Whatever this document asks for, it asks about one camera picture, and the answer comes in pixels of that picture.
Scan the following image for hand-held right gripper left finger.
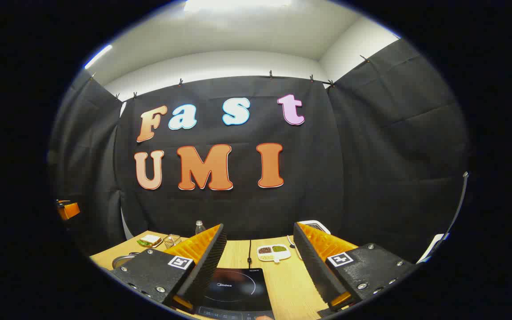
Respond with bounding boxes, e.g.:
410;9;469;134
109;224;228;314

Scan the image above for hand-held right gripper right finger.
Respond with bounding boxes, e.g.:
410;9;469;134
293;221;418;314

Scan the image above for black induction cooktop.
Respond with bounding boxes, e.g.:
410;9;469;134
196;268;276;320

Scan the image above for steel pot with black handle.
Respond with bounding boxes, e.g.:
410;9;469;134
112;252;141;269

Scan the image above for white toaster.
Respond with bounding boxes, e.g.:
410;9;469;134
298;220;331;235

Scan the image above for white divided bean dish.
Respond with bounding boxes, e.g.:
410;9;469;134
256;244;292;264

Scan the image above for sandwich with lettuce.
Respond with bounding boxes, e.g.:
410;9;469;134
137;234;163;248

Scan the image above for black backdrop cloth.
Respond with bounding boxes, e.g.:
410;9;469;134
47;38;470;263

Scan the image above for white toaster cord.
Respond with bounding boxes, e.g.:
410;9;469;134
287;236;302;259

